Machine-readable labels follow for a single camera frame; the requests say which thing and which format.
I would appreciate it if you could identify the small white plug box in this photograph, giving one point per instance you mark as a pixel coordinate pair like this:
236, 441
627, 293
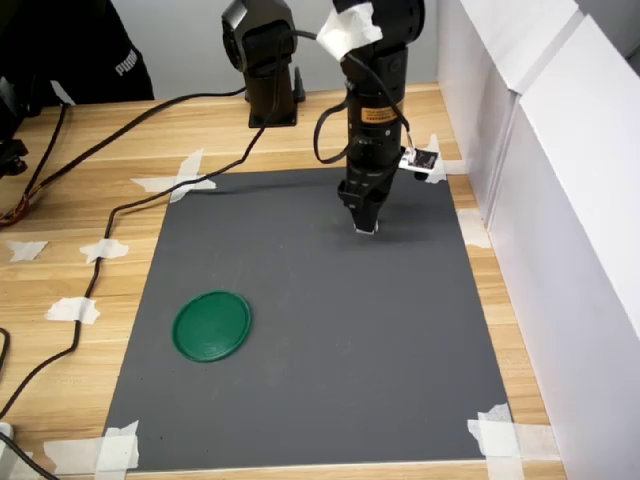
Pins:
5, 431

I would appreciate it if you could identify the small white plastic terminal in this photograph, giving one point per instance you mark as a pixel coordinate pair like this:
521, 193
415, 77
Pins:
375, 229

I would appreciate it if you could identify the person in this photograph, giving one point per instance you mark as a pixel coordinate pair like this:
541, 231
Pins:
75, 50

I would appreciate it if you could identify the camera box with circuit board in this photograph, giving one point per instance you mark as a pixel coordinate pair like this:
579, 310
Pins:
425, 160

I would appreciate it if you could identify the white partition panel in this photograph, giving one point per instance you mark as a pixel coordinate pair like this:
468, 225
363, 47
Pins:
575, 300
465, 125

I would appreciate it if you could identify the round green lid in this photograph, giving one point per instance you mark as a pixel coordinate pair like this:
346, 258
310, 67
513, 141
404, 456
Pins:
212, 327

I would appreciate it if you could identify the dark grey mat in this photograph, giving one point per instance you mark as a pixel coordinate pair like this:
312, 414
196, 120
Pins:
325, 325

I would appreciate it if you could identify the black device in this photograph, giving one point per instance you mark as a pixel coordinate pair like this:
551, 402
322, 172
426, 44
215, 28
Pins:
10, 115

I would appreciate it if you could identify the white tape piece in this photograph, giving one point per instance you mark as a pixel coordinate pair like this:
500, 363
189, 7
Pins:
472, 230
27, 249
497, 437
182, 182
65, 309
117, 447
440, 172
110, 249

